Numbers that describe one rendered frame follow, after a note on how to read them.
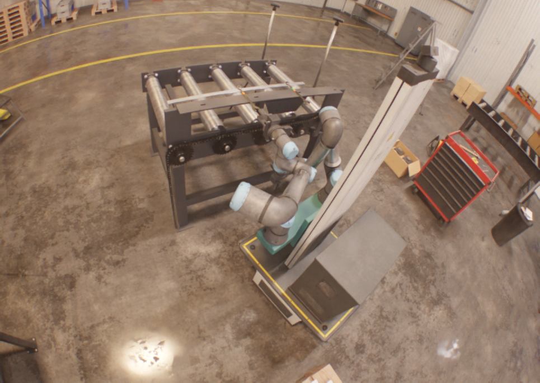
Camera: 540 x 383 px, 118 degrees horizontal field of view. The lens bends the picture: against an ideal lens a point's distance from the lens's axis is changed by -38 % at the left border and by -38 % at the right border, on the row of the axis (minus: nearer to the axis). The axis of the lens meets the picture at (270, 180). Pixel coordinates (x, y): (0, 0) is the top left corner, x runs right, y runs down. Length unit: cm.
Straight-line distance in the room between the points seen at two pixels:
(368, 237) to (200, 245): 132
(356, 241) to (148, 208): 174
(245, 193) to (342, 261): 68
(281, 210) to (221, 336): 126
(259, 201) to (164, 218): 149
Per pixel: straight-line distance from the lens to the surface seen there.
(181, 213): 210
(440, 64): 942
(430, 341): 278
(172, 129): 150
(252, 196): 95
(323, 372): 183
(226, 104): 147
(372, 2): 1364
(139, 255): 221
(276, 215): 95
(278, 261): 185
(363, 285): 140
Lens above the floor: 197
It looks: 48 degrees down
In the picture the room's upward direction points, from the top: 18 degrees clockwise
